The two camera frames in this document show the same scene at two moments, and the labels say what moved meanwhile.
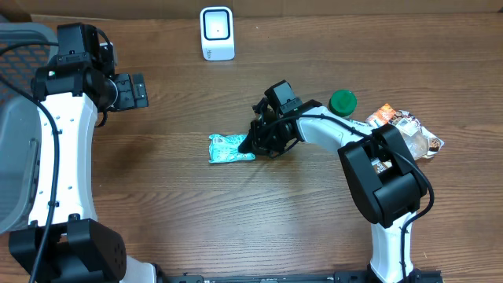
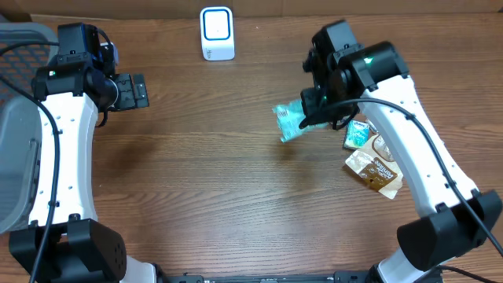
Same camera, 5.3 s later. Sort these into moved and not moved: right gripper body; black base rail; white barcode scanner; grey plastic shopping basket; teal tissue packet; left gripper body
Moved: right gripper body; teal tissue packet
Not moved: black base rail; left gripper body; grey plastic shopping basket; white barcode scanner
